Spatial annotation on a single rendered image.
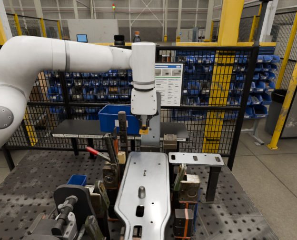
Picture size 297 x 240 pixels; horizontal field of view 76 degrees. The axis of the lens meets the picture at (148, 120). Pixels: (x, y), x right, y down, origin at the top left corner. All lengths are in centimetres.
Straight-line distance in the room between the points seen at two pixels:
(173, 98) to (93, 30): 614
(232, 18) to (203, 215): 115
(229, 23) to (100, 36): 615
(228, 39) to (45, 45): 105
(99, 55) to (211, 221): 100
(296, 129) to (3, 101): 353
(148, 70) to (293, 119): 300
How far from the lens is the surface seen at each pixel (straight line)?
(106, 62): 63
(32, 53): 61
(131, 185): 91
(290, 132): 359
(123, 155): 99
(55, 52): 61
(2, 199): 155
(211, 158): 112
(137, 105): 74
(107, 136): 85
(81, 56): 62
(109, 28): 720
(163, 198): 86
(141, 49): 68
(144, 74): 69
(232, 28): 137
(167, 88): 132
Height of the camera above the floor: 163
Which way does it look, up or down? 25 degrees down
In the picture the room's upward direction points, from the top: straight up
